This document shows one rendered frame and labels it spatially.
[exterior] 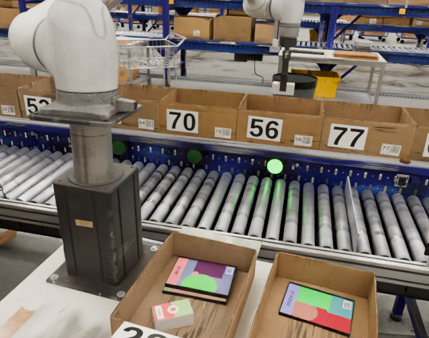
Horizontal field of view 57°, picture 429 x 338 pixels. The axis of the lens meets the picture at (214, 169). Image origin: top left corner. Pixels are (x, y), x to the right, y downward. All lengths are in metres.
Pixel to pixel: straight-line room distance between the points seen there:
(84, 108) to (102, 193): 0.22
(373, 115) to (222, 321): 1.40
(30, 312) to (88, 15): 0.79
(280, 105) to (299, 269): 1.09
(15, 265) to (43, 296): 1.45
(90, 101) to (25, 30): 0.27
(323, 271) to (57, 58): 0.92
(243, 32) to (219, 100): 4.00
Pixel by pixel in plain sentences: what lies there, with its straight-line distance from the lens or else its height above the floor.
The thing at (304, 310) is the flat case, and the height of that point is 0.77.
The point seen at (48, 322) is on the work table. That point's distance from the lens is 1.20.
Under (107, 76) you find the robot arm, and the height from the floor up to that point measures 1.36.
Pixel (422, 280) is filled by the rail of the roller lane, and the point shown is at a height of 0.70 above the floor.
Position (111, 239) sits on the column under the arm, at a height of 0.93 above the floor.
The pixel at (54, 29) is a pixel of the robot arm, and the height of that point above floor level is 1.47.
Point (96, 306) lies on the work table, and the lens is 1.20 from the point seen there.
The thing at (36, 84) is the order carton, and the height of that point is 1.03.
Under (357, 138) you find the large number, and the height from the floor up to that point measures 0.96.
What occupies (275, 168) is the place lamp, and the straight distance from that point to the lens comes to 1.84.
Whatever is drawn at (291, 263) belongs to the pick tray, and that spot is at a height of 0.82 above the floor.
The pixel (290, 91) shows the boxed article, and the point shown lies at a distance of 1.86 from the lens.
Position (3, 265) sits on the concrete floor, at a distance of 2.74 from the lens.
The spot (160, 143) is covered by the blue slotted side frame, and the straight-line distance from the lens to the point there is 1.94.
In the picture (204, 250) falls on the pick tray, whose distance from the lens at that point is 1.28.
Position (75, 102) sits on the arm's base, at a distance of 1.01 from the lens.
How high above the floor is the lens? 1.58
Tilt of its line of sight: 25 degrees down
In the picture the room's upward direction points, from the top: 2 degrees clockwise
